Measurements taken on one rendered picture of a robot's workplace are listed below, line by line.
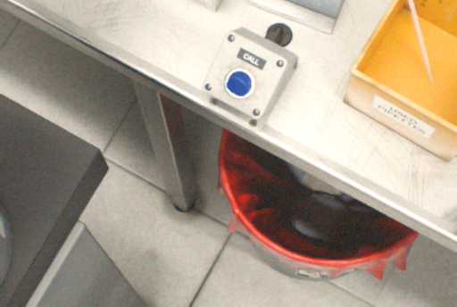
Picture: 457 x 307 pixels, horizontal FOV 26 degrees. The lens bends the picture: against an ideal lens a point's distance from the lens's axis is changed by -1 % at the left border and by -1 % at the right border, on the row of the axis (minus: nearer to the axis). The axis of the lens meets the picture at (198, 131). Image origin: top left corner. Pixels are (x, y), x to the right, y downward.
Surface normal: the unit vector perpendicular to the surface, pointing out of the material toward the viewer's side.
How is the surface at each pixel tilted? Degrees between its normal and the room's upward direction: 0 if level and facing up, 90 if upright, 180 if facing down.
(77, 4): 0
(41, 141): 4
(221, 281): 0
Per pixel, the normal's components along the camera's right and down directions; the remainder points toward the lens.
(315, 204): -0.25, -0.04
